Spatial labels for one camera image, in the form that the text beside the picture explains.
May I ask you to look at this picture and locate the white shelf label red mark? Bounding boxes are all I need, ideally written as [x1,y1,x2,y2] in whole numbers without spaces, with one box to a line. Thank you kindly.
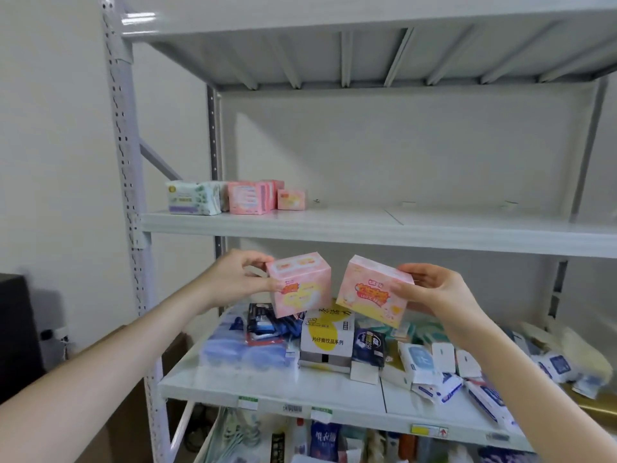
[411,423,449,440]

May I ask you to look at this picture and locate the dark blue packet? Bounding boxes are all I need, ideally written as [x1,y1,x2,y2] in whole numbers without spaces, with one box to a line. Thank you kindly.
[351,329,387,368]

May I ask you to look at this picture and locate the gold box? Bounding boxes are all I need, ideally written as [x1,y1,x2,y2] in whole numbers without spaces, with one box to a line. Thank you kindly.
[566,380,617,422]

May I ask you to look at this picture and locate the grey metal shelving rack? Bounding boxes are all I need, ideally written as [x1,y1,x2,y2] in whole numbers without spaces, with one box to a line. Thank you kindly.
[99,0,617,463]

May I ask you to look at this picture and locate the black cabinet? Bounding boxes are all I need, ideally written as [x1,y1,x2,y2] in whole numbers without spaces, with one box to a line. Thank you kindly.
[0,273,45,406]

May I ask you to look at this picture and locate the blue detergent pouch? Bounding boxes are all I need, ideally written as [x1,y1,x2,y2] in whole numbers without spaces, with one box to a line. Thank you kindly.
[310,421,344,463]

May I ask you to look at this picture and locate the person's right hand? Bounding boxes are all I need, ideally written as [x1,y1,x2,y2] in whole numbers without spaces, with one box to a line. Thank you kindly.
[388,263,488,334]

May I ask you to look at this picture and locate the pink box with yellow print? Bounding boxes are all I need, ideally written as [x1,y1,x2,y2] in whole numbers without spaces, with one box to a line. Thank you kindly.
[265,252,333,319]

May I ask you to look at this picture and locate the pink soft pack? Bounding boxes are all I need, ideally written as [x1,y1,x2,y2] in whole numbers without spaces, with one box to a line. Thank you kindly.
[227,182,271,216]
[263,180,285,211]

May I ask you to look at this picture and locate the green and white slim packet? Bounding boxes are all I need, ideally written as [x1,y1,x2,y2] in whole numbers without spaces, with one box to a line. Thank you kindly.
[357,317,411,341]

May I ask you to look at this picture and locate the white and yellow carton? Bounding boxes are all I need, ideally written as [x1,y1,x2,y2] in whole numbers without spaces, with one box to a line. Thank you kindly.
[298,307,356,375]

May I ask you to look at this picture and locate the green and white soft pack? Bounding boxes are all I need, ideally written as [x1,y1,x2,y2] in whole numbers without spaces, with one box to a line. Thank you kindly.
[166,180,223,216]

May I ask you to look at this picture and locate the person's left hand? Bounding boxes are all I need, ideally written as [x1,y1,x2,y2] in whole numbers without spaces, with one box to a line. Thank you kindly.
[202,249,285,315]

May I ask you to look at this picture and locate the brown cardboard box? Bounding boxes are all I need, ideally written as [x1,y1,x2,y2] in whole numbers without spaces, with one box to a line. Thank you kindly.
[72,328,194,463]

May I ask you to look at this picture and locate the person's left forearm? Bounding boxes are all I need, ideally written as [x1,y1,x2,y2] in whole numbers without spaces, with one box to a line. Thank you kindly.
[0,280,219,463]

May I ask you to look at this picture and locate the white packet with blue label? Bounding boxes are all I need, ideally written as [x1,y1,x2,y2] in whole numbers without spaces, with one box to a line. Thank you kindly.
[397,342,438,387]
[534,352,575,384]

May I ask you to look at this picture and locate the blue wrapped tissue pack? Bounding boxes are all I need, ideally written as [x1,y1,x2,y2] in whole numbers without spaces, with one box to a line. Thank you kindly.
[200,314,298,371]

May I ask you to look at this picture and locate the small white box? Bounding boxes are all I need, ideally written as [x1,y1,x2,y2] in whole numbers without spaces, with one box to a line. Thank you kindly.
[350,361,382,385]
[431,342,457,375]
[455,350,483,379]

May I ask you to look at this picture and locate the cream tissue pack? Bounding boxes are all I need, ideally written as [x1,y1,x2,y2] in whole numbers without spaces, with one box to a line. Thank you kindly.
[521,317,614,387]

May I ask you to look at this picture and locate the pink box with red label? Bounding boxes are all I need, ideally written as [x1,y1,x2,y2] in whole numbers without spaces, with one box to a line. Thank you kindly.
[335,255,415,329]

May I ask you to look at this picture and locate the person's right forearm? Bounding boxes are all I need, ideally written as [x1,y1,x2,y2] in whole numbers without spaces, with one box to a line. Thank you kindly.
[441,304,617,463]

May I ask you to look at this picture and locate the white and blue flat packet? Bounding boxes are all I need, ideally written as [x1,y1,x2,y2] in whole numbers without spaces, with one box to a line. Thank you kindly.
[465,378,525,437]
[411,373,464,406]

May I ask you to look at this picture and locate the green striped pack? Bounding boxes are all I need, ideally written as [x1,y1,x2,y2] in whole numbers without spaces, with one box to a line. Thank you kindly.
[201,409,263,463]

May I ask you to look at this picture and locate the small pink box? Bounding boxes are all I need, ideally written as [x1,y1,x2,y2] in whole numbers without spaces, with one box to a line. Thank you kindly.
[277,189,307,211]

